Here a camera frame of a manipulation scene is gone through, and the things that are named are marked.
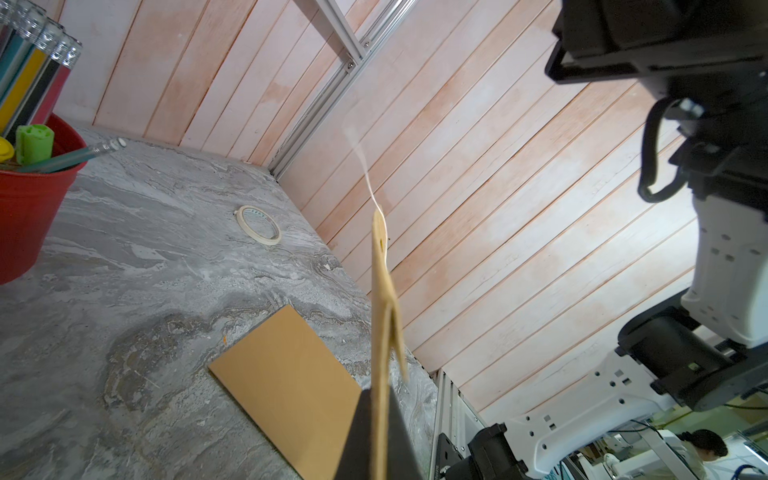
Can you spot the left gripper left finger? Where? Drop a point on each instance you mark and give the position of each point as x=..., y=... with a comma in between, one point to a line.
x=354, y=463

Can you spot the red pen holder cup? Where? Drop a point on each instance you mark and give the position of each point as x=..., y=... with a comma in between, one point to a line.
x=29, y=204

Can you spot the brown file bag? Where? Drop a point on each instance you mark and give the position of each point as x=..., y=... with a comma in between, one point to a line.
x=294, y=388
x=387, y=329

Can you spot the masking tape roll on table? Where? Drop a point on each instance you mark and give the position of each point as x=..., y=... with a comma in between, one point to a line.
x=258, y=225

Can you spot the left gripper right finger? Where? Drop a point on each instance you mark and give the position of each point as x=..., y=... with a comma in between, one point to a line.
x=401, y=459

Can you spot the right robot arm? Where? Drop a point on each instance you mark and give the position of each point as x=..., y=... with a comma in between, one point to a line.
x=617, y=263

